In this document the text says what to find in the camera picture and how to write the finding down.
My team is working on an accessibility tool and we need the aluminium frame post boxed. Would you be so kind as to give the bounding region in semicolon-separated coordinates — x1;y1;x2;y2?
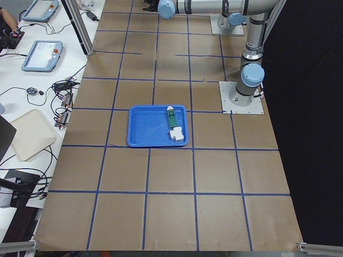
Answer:
61;0;94;56

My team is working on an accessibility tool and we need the green terminal block module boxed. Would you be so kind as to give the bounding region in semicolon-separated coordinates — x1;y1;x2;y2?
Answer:
167;105;178;129

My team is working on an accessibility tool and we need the blue teach pendant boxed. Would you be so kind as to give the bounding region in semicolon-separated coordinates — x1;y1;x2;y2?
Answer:
21;40;63;72
22;1;59;22

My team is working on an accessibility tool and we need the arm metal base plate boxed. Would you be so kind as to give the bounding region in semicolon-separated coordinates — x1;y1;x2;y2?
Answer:
219;81;264;115
210;13;245;36

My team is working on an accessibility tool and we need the beige plastic tray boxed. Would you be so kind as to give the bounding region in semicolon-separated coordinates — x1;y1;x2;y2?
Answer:
10;109;56;161

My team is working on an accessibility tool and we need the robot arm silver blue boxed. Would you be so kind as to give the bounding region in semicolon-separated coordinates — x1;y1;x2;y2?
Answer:
217;13;245;30
143;1;281;107

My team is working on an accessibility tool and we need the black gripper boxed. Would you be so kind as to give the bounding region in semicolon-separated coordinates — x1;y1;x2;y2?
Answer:
142;0;159;11

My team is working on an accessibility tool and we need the blue plastic tray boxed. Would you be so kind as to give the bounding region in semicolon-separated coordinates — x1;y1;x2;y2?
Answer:
127;104;189;148

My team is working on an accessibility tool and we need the black power adapter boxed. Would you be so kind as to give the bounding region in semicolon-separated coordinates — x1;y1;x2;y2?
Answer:
86;11;99;21

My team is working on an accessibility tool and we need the white circuit breaker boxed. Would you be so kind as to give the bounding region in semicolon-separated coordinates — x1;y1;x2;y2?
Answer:
169;126;184;142

